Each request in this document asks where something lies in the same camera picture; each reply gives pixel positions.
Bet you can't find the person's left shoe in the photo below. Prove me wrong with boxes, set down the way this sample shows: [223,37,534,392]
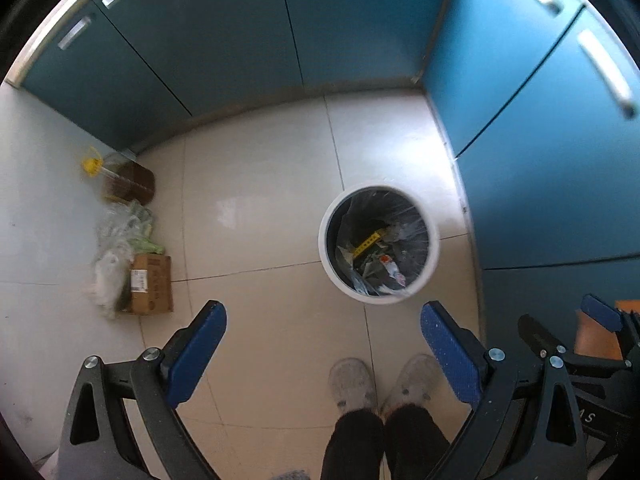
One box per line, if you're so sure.
[327,357,379,417]

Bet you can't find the brown cardboard box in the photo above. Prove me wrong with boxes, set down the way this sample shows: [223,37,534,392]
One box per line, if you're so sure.
[121,253,175,315]

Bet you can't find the person's left leg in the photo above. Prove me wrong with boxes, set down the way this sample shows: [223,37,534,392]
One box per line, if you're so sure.
[319,406,387,480]

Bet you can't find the person's right shoe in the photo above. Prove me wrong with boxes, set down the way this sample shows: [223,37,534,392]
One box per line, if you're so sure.
[381,353,444,415]

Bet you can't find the person's shoe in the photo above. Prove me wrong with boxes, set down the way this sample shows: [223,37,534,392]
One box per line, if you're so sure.
[327,357,379,417]
[381,353,444,415]

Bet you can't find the black bin liner bag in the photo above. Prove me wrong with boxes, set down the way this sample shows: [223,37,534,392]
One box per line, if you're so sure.
[326,192,432,297]

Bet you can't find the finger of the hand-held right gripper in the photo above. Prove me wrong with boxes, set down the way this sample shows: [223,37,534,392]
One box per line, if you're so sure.
[580,294,640,361]
[517,313,567,360]

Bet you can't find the white and red wrapper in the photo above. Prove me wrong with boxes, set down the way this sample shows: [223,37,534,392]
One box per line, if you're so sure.
[376,254,410,290]

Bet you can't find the white round trash bin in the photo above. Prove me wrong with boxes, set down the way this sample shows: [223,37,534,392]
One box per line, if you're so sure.
[319,186,441,306]

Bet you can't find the blue cabinet door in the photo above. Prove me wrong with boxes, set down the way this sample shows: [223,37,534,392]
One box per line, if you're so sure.
[276,0,462,92]
[421,0,585,157]
[94,0,305,117]
[451,6,640,272]
[21,9,195,152]

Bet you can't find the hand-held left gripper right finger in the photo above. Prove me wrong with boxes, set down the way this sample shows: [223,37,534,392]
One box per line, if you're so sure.
[420,301,588,480]

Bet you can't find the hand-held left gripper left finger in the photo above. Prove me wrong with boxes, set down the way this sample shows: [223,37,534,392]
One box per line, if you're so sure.
[59,300,228,480]

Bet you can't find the clear plastic bags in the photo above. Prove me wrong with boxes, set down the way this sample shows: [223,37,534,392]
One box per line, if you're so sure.
[90,199,167,322]

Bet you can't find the orange packet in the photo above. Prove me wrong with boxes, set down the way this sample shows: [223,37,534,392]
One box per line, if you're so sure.
[574,300,640,361]

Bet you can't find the yellow strip wrapper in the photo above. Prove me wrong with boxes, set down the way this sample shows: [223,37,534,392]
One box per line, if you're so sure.
[352,230,385,257]

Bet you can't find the oil bottle with yellow cap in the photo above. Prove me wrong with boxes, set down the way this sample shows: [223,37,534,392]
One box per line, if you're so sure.
[81,146,156,207]

